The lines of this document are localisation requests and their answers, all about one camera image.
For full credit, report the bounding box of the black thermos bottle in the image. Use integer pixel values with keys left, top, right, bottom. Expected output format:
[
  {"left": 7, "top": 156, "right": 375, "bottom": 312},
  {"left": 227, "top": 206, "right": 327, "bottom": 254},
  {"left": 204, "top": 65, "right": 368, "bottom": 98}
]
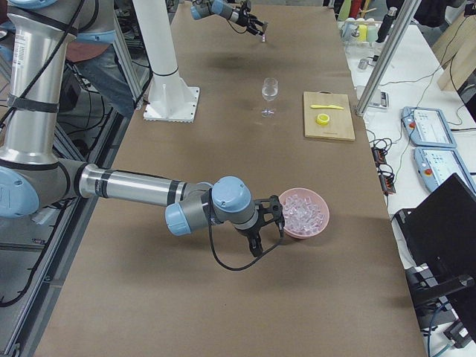
[{"left": 375, "top": 7, "right": 398, "bottom": 43}]

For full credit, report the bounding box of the yellow plastic knife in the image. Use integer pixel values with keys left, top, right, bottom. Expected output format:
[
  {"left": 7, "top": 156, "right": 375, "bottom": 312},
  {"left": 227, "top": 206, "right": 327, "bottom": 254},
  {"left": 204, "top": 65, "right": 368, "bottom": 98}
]
[{"left": 309, "top": 104, "right": 344, "bottom": 110}]

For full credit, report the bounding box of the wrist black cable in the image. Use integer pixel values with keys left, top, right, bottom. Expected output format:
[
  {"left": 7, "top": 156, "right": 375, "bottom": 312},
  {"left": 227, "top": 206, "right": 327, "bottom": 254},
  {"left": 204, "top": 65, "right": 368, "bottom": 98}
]
[{"left": 208, "top": 208, "right": 286, "bottom": 271}]

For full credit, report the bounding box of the clear wine glass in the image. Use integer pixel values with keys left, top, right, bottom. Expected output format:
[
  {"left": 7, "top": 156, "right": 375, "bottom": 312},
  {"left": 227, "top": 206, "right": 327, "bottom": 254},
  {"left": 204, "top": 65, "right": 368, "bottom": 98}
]
[{"left": 261, "top": 77, "right": 278, "bottom": 117}]

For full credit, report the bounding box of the lower blue teach pendant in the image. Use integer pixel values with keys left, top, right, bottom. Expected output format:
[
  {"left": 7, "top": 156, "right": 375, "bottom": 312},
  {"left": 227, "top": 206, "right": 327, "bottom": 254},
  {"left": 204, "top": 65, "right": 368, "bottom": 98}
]
[{"left": 414, "top": 147, "right": 475, "bottom": 193}]

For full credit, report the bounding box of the yellow lemon slice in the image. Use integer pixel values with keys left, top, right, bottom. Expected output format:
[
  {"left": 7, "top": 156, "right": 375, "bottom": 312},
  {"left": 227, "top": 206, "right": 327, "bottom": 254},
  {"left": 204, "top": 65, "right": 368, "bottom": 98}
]
[{"left": 315, "top": 113, "right": 330, "bottom": 126}]

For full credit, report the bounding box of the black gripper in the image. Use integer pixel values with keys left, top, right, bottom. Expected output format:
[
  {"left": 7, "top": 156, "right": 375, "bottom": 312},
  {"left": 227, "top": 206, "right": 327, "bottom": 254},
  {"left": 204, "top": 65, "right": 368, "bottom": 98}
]
[
  {"left": 237, "top": 3, "right": 268, "bottom": 36},
  {"left": 236, "top": 195, "right": 285, "bottom": 257}
]

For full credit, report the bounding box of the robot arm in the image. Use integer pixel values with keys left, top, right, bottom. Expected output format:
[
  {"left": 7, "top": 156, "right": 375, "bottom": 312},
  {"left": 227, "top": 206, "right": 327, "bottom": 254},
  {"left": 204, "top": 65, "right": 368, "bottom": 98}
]
[
  {"left": 190, "top": 0, "right": 268, "bottom": 36},
  {"left": 1, "top": 1, "right": 285, "bottom": 259}
]

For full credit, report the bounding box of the pink bowl of ice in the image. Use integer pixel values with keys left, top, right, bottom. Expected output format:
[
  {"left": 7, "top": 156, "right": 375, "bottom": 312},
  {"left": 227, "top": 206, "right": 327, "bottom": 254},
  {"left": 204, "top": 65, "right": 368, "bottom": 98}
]
[{"left": 279, "top": 187, "right": 330, "bottom": 239}]

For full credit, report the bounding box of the blue teach pendant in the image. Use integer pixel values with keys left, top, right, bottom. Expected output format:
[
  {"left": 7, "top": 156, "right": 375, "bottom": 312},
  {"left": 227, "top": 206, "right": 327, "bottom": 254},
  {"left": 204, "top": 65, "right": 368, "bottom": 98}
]
[
  {"left": 414, "top": 147, "right": 475, "bottom": 193},
  {"left": 401, "top": 106, "right": 457, "bottom": 148}
]

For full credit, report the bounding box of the upper blue teach pendant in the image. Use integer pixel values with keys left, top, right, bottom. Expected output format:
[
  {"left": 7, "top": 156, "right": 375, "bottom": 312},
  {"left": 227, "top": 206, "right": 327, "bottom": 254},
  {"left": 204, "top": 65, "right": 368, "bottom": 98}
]
[{"left": 401, "top": 106, "right": 457, "bottom": 148}]

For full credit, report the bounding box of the aluminium frame post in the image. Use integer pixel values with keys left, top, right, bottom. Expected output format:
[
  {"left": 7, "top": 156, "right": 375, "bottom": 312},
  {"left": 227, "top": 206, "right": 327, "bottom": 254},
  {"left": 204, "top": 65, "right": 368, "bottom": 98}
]
[{"left": 356, "top": 0, "right": 421, "bottom": 117}]

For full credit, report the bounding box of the bamboo cutting board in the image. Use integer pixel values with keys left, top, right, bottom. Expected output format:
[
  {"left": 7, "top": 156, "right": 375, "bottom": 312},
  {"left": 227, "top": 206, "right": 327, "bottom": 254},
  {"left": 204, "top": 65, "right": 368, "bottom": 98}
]
[{"left": 303, "top": 91, "right": 356, "bottom": 141}]

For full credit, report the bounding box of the black monitor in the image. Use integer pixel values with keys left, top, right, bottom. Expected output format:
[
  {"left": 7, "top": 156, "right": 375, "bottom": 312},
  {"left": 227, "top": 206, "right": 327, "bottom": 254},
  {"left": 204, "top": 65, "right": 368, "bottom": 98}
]
[{"left": 393, "top": 173, "right": 476, "bottom": 295}]

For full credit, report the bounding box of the wooden plank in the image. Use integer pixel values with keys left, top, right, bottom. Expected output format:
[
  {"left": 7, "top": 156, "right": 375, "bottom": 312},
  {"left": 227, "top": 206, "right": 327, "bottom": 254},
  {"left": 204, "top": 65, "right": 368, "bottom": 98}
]
[{"left": 431, "top": 13, "right": 475, "bottom": 91}]

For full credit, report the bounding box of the white camera column base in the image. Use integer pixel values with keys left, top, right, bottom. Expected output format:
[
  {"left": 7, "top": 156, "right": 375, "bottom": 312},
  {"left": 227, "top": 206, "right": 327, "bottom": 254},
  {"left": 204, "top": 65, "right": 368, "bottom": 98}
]
[{"left": 132, "top": 0, "right": 200, "bottom": 123}]

